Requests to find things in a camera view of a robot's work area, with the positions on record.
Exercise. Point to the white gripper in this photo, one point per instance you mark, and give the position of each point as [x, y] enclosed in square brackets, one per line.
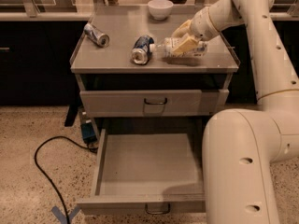
[200, 26]

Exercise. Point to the clear plastic water bottle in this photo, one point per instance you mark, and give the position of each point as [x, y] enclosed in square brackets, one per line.
[164, 49]

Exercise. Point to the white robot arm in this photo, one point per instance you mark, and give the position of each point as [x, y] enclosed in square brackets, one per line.
[239, 145]

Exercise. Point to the grey metal drawer cabinet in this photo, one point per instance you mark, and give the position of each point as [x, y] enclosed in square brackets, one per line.
[111, 69]

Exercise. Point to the closed top drawer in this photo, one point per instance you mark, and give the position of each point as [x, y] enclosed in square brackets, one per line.
[167, 103]

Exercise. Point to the open middle drawer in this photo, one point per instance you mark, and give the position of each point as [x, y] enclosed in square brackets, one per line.
[146, 173]

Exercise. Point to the white ceramic bowl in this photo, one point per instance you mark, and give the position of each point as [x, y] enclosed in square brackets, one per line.
[160, 9]

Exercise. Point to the blue crushed soda can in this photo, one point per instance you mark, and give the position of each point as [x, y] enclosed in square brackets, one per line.
[140, 53]

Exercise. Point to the silver blue can left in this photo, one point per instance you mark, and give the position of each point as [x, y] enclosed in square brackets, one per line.
[97, 37]

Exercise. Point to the blue power box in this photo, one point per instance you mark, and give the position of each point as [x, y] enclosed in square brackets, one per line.
[88, 133]

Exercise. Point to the blue tape floor mark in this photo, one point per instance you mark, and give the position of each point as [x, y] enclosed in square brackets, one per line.
[62, 218]

